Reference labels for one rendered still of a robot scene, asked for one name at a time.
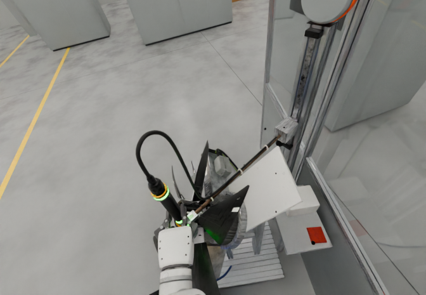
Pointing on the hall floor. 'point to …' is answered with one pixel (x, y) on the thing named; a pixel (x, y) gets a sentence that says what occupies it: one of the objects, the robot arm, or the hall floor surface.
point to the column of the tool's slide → (321, 50)
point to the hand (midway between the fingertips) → (176, 212)
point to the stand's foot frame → (252, 263)
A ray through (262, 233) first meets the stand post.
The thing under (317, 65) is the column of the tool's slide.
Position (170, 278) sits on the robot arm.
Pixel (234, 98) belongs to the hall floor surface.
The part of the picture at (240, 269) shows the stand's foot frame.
